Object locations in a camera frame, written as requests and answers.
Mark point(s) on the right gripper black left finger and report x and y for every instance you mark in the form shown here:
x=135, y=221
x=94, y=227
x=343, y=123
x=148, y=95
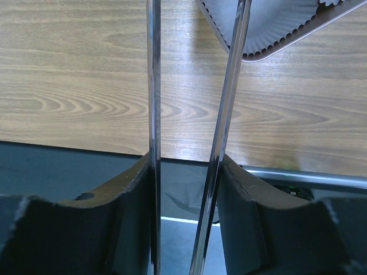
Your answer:
x=105, y=231

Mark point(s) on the brown cookie tin box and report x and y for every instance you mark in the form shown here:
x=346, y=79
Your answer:
x=273, y=25

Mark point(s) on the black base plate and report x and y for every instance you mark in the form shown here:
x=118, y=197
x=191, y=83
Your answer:
x=57, y=173

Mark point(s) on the aluminium frame rail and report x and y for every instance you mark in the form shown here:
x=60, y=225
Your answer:
x=308, y=177

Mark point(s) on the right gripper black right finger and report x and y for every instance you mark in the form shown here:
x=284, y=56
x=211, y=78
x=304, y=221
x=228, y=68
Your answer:
x=267, y=231

